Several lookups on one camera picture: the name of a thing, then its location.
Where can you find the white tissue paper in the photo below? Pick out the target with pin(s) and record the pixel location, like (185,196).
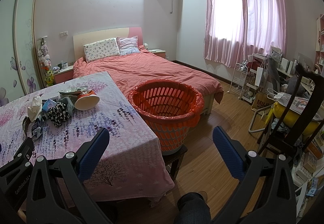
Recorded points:
(35,108)

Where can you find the hanging plush toy stack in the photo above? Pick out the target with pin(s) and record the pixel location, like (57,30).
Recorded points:
(44,61)

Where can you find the blue tissue packet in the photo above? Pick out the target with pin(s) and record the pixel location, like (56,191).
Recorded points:
(48,104)

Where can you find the floral white pillow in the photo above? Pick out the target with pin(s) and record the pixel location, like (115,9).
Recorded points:
(101,49)

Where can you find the white wire rack cart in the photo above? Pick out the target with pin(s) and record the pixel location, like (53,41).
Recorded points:
(238,82)

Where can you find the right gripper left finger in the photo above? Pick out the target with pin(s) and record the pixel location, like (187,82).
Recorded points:
(56,191)

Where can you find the black floral fabric scrunchie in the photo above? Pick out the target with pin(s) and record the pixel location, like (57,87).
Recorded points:
(58,114)

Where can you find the left pink nightstand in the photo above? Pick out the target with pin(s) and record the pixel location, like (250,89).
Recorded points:
(64,75)

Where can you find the floral pink tablecloth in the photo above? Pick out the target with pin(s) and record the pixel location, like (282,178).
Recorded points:
(132,165)

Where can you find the striped pink pillow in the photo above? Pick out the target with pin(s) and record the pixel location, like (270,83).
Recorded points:
(128,45)

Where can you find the right pink nightstand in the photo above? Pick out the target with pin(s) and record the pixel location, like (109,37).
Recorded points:
(158,52)

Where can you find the pink window curtain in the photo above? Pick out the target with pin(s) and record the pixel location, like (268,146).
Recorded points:
(235,29)

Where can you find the glass sliding wardrobe door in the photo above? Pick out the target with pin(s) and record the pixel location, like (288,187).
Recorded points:
(20,74)

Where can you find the bed with coral duvet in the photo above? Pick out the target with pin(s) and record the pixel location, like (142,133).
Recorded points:
(133,69)

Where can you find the white paper shopping bag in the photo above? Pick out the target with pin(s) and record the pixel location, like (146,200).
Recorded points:
(262,73)

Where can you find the person's dark trouser knee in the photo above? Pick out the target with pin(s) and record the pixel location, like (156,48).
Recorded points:
(192,208)

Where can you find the red plastic laundry basket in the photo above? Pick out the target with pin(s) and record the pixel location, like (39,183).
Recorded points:
(169,108)

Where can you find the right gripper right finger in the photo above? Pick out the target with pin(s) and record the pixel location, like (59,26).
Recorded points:
(276,202)

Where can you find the yellow bag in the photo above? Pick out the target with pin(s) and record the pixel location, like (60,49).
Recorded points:
(291,117)

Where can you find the black chair frame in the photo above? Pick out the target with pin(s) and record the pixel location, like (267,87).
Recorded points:
(278,137)

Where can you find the cluttered desk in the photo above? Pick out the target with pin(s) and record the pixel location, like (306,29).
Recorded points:
(282,75)

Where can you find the silver foil plastic bag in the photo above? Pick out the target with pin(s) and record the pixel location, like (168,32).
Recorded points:
(74,90)

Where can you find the pink nightstand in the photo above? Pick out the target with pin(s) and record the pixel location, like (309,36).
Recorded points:
(64,75)
(158,52)

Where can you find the dark wooden stool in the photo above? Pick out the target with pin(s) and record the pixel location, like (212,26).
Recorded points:
(174,161)

